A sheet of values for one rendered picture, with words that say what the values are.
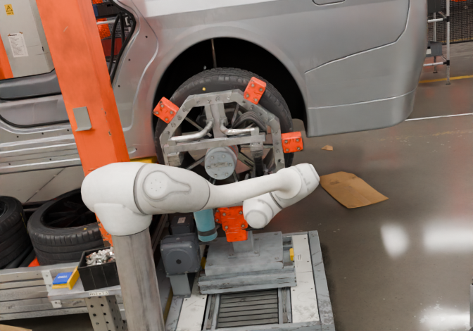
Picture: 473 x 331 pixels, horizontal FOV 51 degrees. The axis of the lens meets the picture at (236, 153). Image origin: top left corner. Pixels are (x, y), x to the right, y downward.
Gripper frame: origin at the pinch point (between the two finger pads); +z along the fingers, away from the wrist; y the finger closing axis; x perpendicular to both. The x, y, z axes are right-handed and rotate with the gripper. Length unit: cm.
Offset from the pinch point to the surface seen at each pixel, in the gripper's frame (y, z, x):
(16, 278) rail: -127, 11, -48
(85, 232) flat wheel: -93, 25, -33
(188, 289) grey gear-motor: -47, 24, -71
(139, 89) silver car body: -59, 56, 28
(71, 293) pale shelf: -85, -18, -38
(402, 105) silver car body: 71, 59, 2
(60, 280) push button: -91, -13, -35
